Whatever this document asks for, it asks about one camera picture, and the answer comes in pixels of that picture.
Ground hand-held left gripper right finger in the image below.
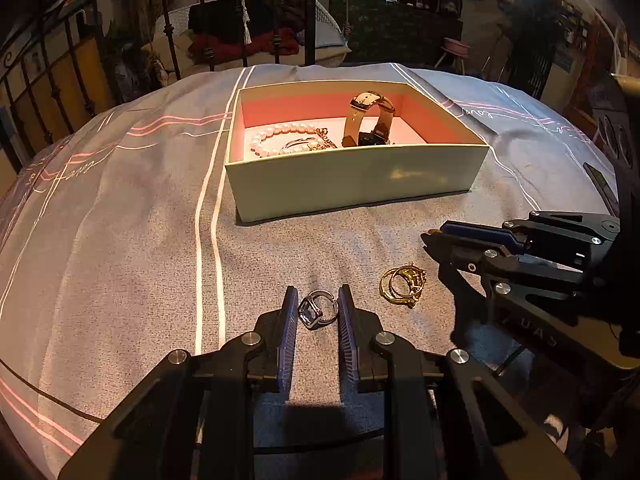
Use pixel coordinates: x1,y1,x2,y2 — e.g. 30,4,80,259
337,284,581,480

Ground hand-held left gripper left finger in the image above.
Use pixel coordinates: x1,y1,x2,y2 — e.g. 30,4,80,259
57,286,301,480

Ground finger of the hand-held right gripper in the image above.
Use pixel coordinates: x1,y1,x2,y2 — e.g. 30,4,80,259
440,211,622,262
425,232,601,312

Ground silver ring with stone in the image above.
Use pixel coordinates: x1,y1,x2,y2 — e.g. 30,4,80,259
298,289,341,332

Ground gold charm bangle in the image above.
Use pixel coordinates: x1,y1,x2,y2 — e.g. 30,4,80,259
379,262,429,309

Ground green cardboard box pink inside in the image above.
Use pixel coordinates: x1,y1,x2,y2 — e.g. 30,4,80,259
224,80,491,225

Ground black watch brown strap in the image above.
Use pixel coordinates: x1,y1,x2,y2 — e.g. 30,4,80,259
341,91,397,149

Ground white pearl bracelet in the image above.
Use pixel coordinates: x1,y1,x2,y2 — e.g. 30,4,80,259
249,121,338,159

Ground black smartphone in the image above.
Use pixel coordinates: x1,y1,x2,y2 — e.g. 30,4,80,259
582,161,621,219

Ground pink stool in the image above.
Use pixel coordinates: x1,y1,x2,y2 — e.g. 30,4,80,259
434,37,474,74

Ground dark plant rack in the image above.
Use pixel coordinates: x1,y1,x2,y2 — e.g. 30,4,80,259
492,0,567,97

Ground counter with green floral cloth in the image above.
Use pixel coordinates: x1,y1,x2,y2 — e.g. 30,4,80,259
327,0,464,63

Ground red clothes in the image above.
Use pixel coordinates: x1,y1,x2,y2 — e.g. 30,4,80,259
188,27,302,62

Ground black clothes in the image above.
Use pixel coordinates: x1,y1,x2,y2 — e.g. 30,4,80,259
188,0,307,40

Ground black iron bed frame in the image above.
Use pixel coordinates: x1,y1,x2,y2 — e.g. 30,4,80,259
0,0,321,176

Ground white tassel cord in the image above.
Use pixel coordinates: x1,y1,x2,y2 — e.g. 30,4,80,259
238,0,254,46

